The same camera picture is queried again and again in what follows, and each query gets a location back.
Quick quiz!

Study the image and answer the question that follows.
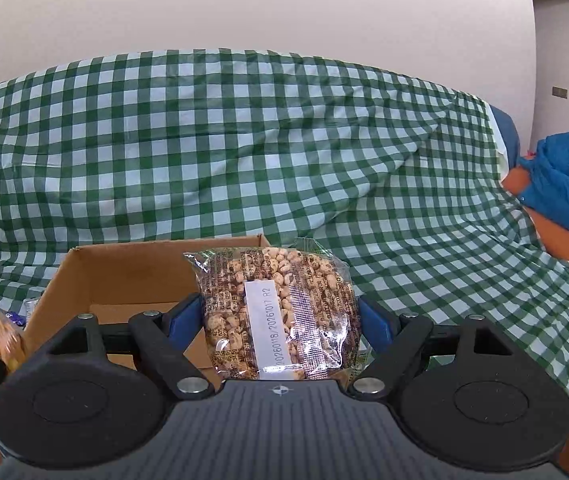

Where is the clear bag of printed puffs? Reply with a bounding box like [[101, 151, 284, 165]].
[[186, 238, 361, 380]]

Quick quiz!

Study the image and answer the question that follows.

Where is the brown cardboard box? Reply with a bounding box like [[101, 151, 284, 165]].
[[0, 234, 272, 476]]

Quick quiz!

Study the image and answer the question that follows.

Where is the green white checkered cloth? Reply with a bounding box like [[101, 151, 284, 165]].
[[0, 50, 569, 393]]

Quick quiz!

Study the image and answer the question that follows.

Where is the wall switch plate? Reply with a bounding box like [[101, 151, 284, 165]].
[[552, 87, 567, 99]]

